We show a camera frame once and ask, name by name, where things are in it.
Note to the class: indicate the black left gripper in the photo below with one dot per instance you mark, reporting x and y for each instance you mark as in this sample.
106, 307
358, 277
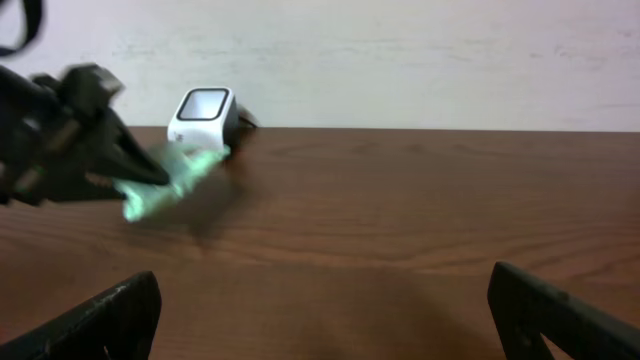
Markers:
62, 142

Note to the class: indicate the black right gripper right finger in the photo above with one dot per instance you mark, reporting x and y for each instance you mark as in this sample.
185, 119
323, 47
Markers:
527, 311

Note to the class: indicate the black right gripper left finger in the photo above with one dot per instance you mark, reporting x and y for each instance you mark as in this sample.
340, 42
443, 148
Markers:
118, 323

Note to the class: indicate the green snack packet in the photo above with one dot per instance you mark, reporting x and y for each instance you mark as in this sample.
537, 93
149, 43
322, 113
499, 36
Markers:
187, 166

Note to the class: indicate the white barcode scanner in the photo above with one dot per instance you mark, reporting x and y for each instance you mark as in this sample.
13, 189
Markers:
208, 117

